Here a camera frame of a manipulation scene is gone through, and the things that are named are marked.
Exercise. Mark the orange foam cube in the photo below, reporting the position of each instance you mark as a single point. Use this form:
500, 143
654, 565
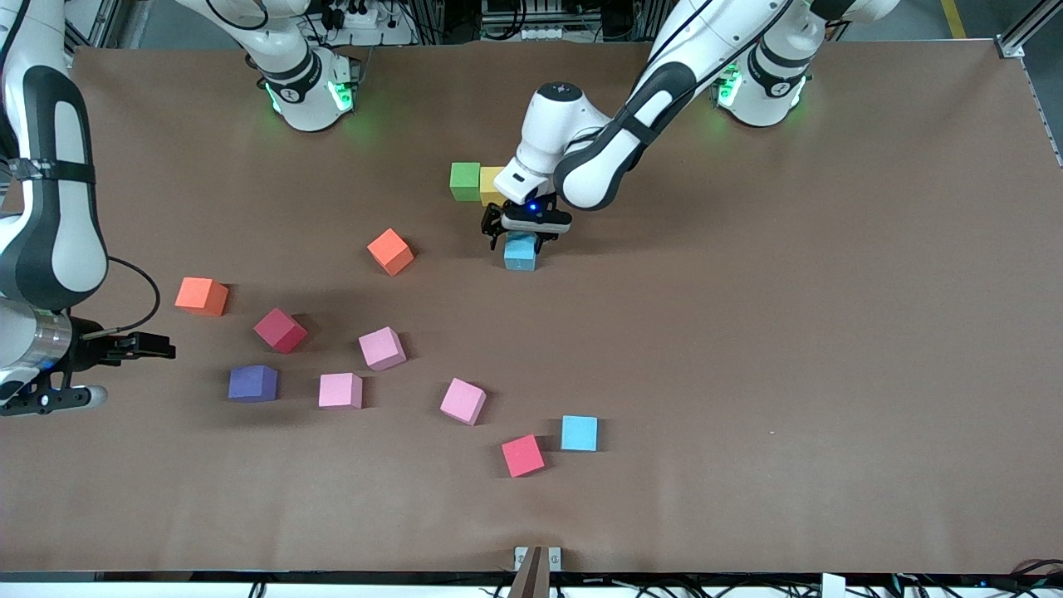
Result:
390, 251
199, 295

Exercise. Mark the yellow foam cube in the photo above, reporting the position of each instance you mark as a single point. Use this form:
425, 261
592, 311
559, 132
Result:
490, 187

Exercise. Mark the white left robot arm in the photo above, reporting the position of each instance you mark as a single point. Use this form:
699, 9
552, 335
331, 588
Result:
552, 124

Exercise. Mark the white power strip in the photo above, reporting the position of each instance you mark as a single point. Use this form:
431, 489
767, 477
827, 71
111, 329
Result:
361, 21

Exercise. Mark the green foam cube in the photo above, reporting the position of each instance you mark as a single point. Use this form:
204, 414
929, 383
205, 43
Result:
465, 178

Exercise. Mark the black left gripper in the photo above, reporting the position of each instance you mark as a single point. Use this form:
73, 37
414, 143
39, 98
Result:
496, 221

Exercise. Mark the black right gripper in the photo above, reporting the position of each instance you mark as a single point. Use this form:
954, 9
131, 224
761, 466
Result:
86, 350

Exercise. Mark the red foam cube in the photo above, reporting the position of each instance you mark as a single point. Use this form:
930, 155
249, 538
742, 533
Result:
522, 455

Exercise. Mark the aluminium frame profile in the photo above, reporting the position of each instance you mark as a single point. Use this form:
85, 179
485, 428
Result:
1017, 41
104, 35

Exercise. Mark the crimson foam cube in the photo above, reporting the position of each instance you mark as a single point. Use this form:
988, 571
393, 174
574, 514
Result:
279, 329

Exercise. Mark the brown table cover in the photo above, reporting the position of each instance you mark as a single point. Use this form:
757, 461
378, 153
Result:
830, 415

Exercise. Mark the small metal bracket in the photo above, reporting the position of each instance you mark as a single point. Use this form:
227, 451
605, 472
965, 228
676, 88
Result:
555, 558

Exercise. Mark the pink foam cube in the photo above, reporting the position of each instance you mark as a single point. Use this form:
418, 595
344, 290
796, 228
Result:
340, 389
462, 400
381, 347

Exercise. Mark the aluminium frame post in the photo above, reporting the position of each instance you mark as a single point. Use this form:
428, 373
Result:
530, 577

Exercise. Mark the teal blue foam cube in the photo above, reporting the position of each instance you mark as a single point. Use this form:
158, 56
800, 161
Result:
521, 253

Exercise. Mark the light blue foam cube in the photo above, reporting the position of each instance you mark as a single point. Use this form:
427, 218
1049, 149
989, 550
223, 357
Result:
579, 433

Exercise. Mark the purple foam cube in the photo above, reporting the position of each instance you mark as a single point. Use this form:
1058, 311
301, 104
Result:
252, 382

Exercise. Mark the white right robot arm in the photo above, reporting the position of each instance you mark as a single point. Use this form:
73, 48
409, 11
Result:
75, 241

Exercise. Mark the metal equipment rack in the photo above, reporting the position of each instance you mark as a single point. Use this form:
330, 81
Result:
531, 33

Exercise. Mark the white paper tag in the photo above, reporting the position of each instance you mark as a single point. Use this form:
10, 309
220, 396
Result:
833, 587

